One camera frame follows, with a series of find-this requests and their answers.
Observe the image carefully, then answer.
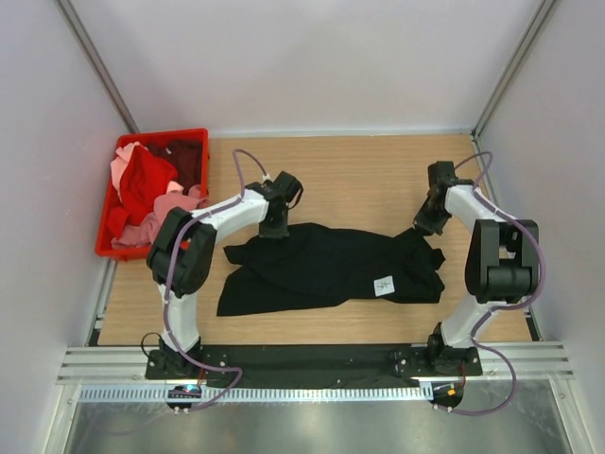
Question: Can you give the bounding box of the right aluminium corner post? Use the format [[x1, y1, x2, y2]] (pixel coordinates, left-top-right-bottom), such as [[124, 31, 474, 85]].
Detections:
[[471, 0, 560, 142]]

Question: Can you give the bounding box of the slotted cable duct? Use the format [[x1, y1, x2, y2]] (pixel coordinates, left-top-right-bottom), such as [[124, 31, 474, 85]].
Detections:
[[78, 383, 433, 404]]

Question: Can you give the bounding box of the aluminium corner post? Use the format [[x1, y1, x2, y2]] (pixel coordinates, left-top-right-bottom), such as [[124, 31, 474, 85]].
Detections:
[[471, 0, 560, 142], [55, 0, 140, 133]]

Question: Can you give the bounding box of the red t shirt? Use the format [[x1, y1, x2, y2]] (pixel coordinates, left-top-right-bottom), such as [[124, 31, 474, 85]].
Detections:
[[105, 142, 183, 238]]

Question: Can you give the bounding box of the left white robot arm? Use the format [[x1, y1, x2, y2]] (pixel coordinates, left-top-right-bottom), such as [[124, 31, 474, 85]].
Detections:
[[146, 171, 303, 379]]

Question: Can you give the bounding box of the aluminium frame rail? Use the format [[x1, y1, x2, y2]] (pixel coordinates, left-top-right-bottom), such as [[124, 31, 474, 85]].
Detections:
[[58, 342, 573, 390]]

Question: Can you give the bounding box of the pink t shirt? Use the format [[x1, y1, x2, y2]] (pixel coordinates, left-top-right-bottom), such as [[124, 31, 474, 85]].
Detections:
[[110, 171, 208, 250]]

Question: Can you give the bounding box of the black t shirt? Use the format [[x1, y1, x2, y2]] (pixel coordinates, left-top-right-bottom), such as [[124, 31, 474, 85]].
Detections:
[[216, 223, 445, 317]]

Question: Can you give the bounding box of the dark maroon t shirt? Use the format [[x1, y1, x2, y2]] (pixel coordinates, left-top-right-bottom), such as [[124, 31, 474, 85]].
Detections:
[[147, 139, 203, 193]]

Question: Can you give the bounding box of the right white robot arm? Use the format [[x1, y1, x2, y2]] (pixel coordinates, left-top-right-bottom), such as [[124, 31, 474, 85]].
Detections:
[[414, 161, 544, 375]]

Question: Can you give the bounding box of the left aluminium corner post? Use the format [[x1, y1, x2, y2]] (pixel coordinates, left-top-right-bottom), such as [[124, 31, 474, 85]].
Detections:
[[55, 0, 140, 133]]

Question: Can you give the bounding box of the red plastic bin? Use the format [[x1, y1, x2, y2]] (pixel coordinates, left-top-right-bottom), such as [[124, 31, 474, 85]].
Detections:
[[95, 128, 209, 261]]

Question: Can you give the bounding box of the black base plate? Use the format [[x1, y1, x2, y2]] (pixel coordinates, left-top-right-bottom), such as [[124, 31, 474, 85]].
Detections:
[[144, 342, 483, 387]]

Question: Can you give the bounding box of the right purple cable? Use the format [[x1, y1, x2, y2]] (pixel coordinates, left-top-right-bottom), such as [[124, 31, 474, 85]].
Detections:
[[434, 150, 549, 417]]

